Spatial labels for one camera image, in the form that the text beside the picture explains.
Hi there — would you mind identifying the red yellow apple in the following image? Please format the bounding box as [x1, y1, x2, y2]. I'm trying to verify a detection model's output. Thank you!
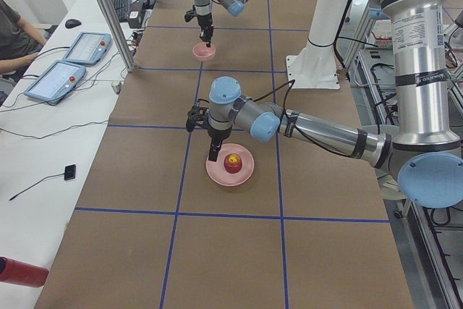
[224, 153, 242, 174]

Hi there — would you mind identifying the small black square device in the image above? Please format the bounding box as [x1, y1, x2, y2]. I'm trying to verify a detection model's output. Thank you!
[64, 164, 77, 181]

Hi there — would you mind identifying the aluminium frame post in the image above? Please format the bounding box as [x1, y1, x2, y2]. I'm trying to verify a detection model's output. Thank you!
[96, 0, 135, 73]

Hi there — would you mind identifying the black computer mouse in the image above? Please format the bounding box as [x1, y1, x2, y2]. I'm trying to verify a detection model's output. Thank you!
[64, 19, 82, 29]

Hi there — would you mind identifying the pink bowl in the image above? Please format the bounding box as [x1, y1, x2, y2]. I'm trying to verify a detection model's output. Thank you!
[192, 42, 216, 62]

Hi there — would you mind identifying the black keyboard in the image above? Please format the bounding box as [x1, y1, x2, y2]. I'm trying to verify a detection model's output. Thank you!
[111, 0, 131, 22]

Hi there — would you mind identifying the lower blue teach pendant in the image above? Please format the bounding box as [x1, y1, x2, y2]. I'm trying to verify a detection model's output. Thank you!
[24, 61, 86, 105]

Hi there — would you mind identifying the seated person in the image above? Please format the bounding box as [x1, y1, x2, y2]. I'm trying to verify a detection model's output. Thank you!
[1, 0, 47, 82]

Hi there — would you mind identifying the pink plate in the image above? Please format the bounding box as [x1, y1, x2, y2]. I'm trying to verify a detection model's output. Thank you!
[205, 143, 255, 187]

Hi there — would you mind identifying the red water bottle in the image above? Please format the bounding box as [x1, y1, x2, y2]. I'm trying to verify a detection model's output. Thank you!
[1, 257, 49, 287]

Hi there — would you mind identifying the upper blue teach pendant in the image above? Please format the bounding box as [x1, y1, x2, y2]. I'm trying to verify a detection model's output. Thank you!
[63, 32, 112, 66]

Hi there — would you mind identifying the blue teach pendant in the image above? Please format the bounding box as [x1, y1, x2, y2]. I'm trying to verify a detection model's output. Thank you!
[63, 32, 112, 66]
[24, 61, 86, 105]

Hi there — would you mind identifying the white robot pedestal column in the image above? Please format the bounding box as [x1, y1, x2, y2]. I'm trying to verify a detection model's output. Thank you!
[286, 0, 349, 89]

